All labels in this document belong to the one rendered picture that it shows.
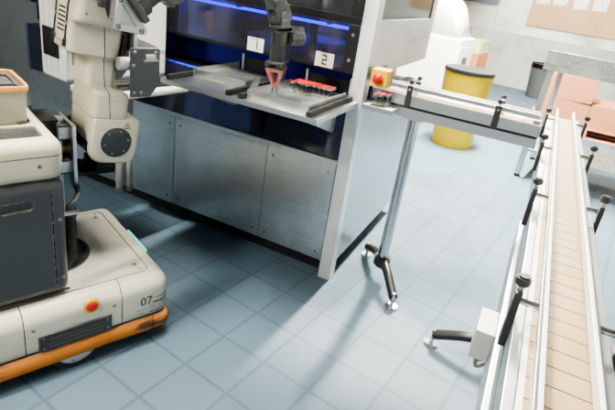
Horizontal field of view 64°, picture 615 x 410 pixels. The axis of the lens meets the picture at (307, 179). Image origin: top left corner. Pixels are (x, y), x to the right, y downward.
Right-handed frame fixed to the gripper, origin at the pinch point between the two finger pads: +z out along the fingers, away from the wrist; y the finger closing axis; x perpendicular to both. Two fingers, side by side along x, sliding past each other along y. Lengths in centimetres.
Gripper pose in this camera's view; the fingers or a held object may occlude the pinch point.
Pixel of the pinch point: (275, 84)
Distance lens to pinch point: 187.5
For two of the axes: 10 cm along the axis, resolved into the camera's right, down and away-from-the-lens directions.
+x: -9.7, -2.0, 1.5
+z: -1.2, 9.0, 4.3
